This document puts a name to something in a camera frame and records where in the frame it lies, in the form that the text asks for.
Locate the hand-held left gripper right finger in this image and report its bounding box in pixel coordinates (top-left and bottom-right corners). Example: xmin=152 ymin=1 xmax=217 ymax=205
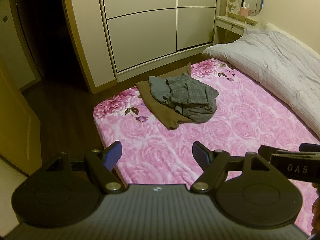
xmin=190 ymin=141 xmax=272 ymax=193

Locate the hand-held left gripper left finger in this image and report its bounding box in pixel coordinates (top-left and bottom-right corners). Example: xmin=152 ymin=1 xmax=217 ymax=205
xmin=44 ymin=141 xmax=125 ymax=193

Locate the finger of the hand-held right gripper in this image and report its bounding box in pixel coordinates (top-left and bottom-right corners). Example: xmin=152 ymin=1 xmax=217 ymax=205
xmin=299 ymin=143 xmax=320 ymax=153
xmin=257 ymin=145 xmax=300 ymax=165

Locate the grey plaid garment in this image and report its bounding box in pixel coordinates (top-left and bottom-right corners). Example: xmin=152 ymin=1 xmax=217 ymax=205
xmin=166 ymin=74 xmax=219 ymax=123

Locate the pink floral blanket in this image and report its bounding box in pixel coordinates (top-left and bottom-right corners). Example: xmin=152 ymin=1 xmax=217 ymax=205
xmin=93 ymin=58 xmax=320 ymax=235

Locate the brown garment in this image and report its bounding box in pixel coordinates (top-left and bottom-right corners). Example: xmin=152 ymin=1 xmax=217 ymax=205
xmin=135 ymin=62 xmax=193 ymax=130

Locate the blue-grey garment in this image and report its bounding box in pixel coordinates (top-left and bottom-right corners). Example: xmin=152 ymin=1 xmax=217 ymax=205
xmin=148 ymin=73 xmax=190 ymax=105

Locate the white duvet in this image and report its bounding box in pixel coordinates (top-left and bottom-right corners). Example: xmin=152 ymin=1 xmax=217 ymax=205
xmin=202 ymin=29 xmax=320 ymax=138

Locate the yellow wooden door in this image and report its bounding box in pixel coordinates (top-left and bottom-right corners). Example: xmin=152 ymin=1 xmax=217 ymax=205
xmin=0 ymin=65 xmax=42 ymax=178

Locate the cream sliding-door wardrobe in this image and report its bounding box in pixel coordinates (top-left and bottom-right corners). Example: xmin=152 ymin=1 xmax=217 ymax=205
xmin=61 ymin=0 xmax=222 ymax=95

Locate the cream dressing table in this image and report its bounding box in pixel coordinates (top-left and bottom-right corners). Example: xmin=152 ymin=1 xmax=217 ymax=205
xmin=214 ymin=16 xmax=262 ymax=47

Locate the small tiered shelf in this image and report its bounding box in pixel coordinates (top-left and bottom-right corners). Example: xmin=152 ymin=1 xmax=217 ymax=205
xmin=227 ymin=0 xmax=238 ymax=18

